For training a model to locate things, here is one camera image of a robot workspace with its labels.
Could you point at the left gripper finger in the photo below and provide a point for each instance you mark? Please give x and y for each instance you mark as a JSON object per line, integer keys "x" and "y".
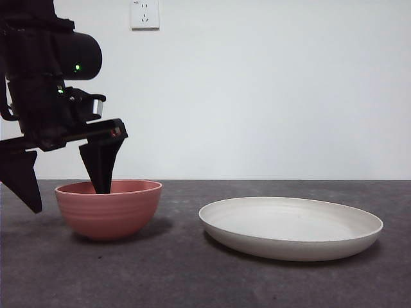
{"x": 19, "y": 170}
{"x": 102, "y": 167}

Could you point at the white round plate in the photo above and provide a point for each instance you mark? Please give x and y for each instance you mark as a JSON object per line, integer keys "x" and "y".
{"x": 289, "y": 231}

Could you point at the red ribbed bowl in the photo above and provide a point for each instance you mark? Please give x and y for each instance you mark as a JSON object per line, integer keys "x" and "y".
{"x": 107, "y": 221}

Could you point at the white wall socket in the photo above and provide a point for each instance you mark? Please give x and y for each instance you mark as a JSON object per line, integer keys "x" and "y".
{"x": 144, "y": 16}

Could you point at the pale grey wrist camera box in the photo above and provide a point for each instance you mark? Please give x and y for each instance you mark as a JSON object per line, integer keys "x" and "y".
{"x": 98, "y": 106}

